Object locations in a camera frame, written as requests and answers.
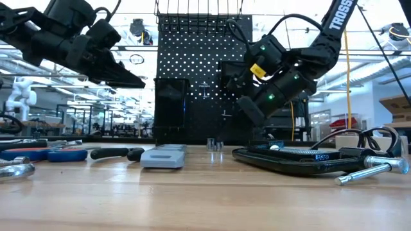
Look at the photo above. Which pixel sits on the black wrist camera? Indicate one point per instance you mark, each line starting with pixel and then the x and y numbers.
pixel 102 33
pixel 269 51

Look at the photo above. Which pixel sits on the black aluminium table frame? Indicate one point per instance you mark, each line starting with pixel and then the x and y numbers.
pixel 96 139

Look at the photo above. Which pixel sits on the black framed safety glasses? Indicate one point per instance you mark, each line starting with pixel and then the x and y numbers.
pixel 364 139

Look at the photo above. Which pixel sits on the black metal pegboard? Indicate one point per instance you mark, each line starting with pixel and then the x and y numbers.
pixel 199 64

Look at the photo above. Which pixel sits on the black background cabinet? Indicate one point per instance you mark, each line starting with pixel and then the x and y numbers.
pixel 282 128

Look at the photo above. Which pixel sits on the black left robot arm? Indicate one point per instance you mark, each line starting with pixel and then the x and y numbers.
pixel 32 38

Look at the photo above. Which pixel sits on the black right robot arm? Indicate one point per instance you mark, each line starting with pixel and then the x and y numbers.
pixel 334 29

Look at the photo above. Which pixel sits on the short black pegboard bin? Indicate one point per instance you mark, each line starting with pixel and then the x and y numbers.
pixel 226 67

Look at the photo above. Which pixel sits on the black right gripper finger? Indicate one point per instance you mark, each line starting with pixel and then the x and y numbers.
pixel 232 84
pixel 245 86

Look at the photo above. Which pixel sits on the brown cardboard box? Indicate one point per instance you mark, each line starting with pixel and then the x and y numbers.
pixel 396 106

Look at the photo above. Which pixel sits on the black C-clamp silver screw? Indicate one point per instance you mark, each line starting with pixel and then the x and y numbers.
pixel 289 165

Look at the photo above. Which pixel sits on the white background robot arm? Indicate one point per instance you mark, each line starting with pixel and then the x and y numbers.
pixel 19 96

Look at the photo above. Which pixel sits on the silver combination wrench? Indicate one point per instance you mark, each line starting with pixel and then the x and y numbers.
pixel 16 171

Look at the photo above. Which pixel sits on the grey torpedo level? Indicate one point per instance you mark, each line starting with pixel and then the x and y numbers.
pixel 162 158

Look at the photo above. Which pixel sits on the small silver socket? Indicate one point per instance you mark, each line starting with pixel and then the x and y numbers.
pixel 210 145
pixel 219 146

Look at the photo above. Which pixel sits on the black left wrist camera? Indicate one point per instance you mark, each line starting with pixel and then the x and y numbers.
pixel 102 33

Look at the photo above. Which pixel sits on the tall black pegboard bin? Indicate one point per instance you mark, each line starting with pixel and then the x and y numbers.
pixel 170 102

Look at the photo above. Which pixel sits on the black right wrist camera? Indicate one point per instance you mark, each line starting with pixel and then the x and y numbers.
pixel 269 51

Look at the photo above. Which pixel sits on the silver double prong hook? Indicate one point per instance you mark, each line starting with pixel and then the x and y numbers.
pixel 226 115

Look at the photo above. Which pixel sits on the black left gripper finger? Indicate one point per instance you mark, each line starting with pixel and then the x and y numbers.
pixel 115 77
pixel 126 66

